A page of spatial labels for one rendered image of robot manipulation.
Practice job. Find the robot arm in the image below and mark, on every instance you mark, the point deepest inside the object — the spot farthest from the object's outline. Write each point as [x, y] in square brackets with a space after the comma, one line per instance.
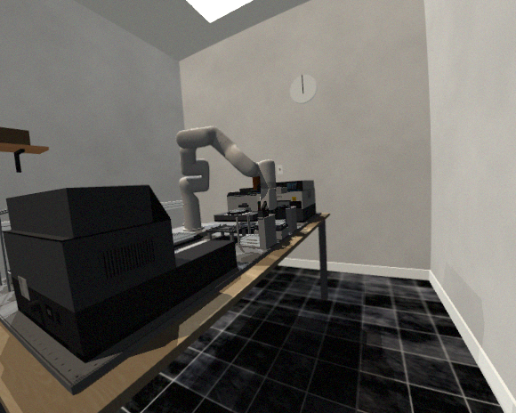
[211, 135]

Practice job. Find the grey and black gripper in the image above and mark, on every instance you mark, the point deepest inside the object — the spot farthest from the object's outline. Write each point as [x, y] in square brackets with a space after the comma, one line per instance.
[269, 202]

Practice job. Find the brown glass bottle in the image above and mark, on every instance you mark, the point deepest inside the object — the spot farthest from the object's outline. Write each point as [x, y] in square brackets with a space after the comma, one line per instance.
[256, 181]

